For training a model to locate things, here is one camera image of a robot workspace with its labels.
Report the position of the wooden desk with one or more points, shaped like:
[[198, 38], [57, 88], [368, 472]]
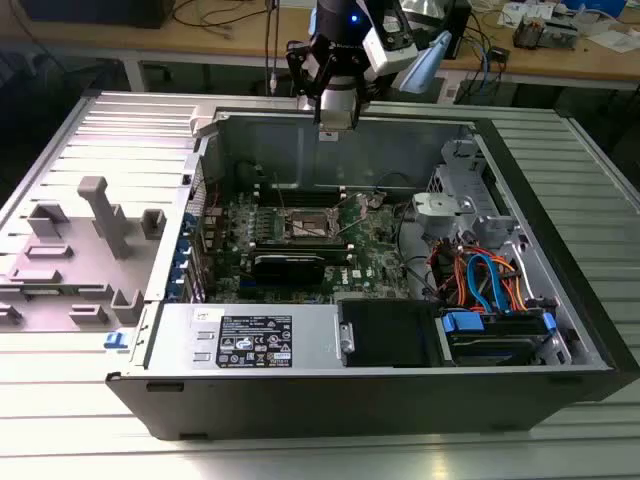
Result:
[[150, 37]]

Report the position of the black open PC case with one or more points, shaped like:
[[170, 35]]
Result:
[[300, 405]]

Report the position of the small black adapter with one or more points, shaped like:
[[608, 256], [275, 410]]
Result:
[[500, 53]]

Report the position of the silver power supply unit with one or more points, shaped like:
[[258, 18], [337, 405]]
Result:
[[175, 340]]

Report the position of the grey parts rack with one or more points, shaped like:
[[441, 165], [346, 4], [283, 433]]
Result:
[[75, 260]]

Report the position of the tall black box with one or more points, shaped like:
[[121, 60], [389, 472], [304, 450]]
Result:
[[462, 30]]

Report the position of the white paper sheet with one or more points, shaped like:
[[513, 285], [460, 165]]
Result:
[[615, 41]]

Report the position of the blue card retention tab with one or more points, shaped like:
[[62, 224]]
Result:
[[175, 291], [188, 222], [184, 246], [180, 268]]

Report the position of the silver drive cage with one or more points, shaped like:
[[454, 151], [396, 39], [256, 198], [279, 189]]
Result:
[[460, 175]]

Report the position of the silver round-top metal bracket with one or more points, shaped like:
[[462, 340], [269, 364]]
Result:
[[440, 205]]

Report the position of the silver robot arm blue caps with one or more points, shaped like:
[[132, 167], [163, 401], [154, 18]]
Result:
[[425, 65]]

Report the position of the black computer box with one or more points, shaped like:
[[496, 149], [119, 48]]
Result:
[[100, 12]]

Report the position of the metal heat sink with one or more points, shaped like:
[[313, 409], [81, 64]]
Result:
[[529, 32]]

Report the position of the CPU socket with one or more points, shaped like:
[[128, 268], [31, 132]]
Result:
[[307, 225]]

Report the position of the black graphics card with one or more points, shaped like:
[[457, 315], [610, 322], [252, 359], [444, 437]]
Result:
[[285, 267]]

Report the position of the white printed card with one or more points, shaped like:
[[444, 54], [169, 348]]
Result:
[[520, 12]]

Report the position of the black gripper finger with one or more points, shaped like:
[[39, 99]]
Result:
[[302, 70], [361, 90]]

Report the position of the pale grey case latch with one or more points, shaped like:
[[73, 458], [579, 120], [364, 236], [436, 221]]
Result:
[[202, 122]]

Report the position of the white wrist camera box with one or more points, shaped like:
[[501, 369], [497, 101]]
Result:
[[387, 55]]

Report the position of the grey electronic device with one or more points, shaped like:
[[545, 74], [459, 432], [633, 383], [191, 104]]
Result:
[[560, 35]]

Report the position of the hard disk in blue carrier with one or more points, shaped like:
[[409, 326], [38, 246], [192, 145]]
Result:
[[500, 330]]

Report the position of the green motherboard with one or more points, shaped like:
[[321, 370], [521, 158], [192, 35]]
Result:
[[370, 260]]

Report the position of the silver CPU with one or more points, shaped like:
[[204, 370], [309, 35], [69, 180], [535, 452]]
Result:
[[336, 120]]

